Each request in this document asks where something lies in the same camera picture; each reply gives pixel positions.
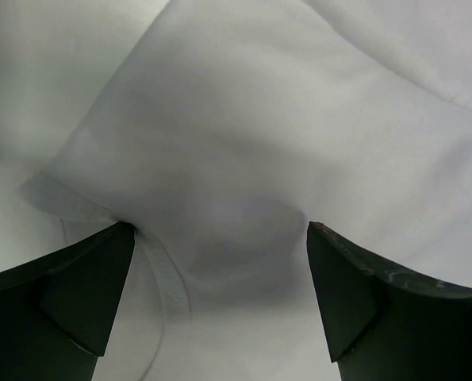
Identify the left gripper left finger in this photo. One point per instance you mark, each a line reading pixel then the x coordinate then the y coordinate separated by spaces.
pixel 57 312

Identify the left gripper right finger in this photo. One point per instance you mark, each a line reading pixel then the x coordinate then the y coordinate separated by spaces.
pixel 385 322

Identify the white t-shirt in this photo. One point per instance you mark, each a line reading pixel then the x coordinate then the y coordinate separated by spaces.
pixel 220 129

